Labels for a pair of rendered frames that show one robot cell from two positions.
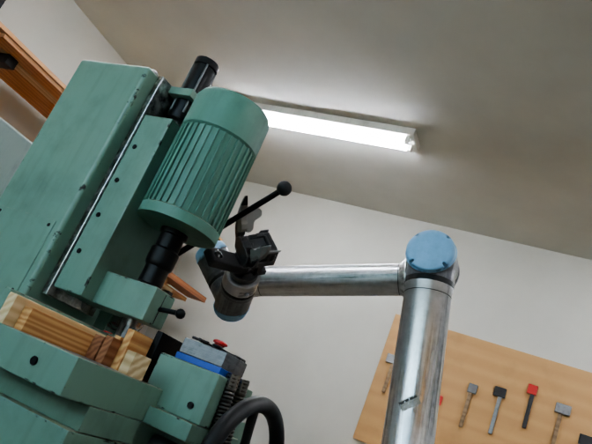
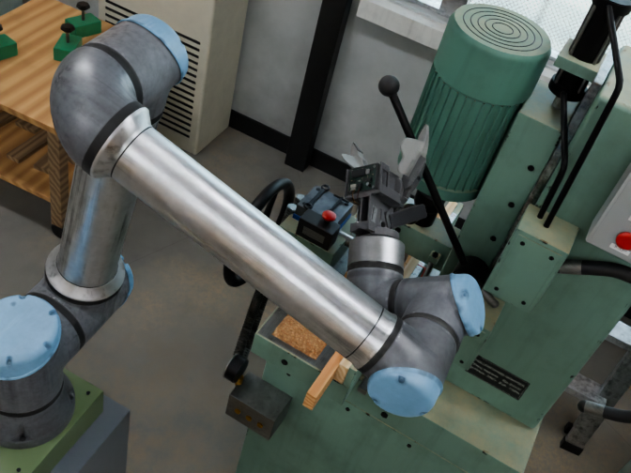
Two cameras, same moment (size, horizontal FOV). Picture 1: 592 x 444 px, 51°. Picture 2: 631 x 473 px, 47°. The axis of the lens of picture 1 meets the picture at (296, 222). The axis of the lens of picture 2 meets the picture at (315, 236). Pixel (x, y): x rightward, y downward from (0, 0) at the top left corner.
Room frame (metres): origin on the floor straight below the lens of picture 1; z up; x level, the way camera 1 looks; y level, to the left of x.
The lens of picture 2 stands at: (2.35, -0.21, 2.01)
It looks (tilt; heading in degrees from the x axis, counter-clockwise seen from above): 43 degrees down; 168
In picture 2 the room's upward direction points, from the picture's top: 17 degrees clockwise
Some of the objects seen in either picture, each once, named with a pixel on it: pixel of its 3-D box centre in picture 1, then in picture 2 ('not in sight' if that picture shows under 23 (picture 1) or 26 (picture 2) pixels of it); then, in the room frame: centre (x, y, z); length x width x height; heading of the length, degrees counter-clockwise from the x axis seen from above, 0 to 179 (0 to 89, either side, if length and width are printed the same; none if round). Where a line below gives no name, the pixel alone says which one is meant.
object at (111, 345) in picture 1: (142, 366); not in sight; (1.25, 0.17, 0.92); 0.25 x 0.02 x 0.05; 151
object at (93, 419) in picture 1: (113, 418); not in sight; (1.23, 0.17, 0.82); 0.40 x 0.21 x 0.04; 151
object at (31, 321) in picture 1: (137, 366); (384, 292); (1.33, 0.18, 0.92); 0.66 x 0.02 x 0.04; 151
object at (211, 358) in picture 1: (217, 358); (321, 214); (1.20, 0.04, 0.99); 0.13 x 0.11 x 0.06; 151
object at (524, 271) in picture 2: not in sight; (530, 260); (1.50, 0.34, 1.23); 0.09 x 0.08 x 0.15; 61
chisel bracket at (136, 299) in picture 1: (132, 303); (423, 239); (1.27, 0.24, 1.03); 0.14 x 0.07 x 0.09; 61
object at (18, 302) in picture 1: (116, 355); (403, 280); (1.30, 0.23, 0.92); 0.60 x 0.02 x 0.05; 151
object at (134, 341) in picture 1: (154, 363); not in sight; (1.26, 0.15, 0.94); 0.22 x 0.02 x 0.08; 151
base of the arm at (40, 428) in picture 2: not in sight; (24, 393); (1.51, -0.51, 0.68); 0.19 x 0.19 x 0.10
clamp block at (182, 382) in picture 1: (198, 395); (316, 236); (1.19, 0.04, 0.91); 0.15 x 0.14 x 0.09; 151
